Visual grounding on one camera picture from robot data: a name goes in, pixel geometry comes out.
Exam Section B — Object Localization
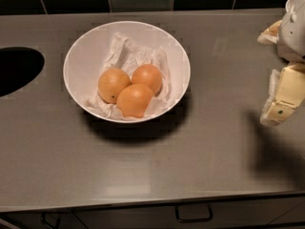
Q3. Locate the white crumpled paper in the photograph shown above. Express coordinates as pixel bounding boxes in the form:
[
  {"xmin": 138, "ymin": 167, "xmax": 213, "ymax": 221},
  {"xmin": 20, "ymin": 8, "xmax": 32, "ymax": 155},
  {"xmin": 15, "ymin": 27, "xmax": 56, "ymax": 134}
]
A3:
[{"xmin": 84, "ymin": 33, "xmax": 171, "ymax": 122}]

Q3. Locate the black drawer handle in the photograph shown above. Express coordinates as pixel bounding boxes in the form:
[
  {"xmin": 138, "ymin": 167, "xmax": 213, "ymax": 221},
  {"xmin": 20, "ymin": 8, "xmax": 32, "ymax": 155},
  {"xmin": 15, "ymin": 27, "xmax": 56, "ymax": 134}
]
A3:
[
  {"xmin": 40, "ymin": 212, "xmax": 61, "ymax": 229},
  {"xmin": 174, "ymin": 204, "xmax": 214, "ymax": 223}
]

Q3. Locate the orange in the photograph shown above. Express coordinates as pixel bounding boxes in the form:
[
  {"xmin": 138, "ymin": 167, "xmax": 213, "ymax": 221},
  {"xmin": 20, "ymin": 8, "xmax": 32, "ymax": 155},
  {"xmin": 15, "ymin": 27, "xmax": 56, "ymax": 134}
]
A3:
[
  {"xmin": 98, "ymin": 68, "xmax": 131, "ymax": 104},
  {"xmin": 132, "ymin": 64, "xmax": 162, "ymax": 94},
  {"xmin": 116, "ymin": 84, "xmax": 153, "ymax": 118}
]

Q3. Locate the white ceramic bowl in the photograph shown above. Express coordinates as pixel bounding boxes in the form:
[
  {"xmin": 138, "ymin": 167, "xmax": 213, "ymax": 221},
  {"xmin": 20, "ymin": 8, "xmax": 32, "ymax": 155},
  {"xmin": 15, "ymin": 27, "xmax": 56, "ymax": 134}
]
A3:
[{"xmin": 63, "ymin": 21, "xmax": 191, "ymax": 124}]

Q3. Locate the left black drawer handle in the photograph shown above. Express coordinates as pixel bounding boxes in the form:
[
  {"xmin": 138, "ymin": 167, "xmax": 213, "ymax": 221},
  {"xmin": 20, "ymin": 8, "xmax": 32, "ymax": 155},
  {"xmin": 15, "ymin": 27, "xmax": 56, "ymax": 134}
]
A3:
[{"xmin": 40, "ymin": 212, "xmax": 61, "ymax": 229}]

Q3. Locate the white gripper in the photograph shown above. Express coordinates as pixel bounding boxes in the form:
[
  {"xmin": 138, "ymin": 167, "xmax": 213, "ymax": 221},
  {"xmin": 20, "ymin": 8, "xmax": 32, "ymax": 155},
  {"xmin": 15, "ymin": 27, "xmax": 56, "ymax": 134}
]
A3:
[{"xmin": 257, "ymin": 0, "xmax": 305, "ymax": 127}]

